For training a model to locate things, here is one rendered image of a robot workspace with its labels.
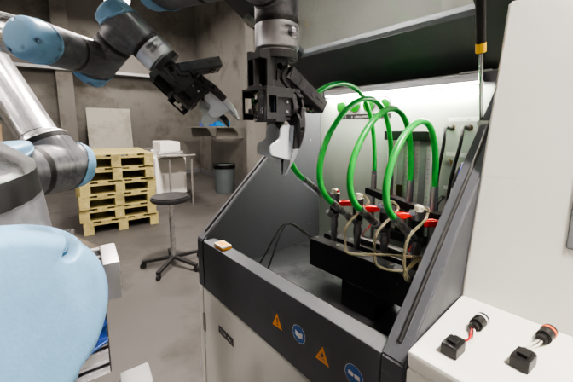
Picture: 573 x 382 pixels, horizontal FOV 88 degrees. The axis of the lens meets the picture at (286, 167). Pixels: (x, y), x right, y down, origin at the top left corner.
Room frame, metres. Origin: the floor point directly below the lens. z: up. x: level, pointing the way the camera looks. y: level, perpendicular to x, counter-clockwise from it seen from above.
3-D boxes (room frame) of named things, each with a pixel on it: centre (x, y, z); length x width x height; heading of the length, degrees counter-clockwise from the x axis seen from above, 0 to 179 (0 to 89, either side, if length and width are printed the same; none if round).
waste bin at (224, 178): (5.90, 1.25, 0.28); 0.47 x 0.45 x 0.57; 34
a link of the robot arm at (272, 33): (0.53, 0.01, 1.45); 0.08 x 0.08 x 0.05
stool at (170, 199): (2.68, 1.08, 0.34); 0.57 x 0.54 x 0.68; 119
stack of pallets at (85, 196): (4.15, 2.47, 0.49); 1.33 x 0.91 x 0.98; 35
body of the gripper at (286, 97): (0.53, 0.02, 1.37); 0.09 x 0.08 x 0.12; 131
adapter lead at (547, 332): (0.39, -0.36, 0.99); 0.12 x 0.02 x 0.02; 123
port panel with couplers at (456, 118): (0.82, -0.49, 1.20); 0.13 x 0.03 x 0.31; 41
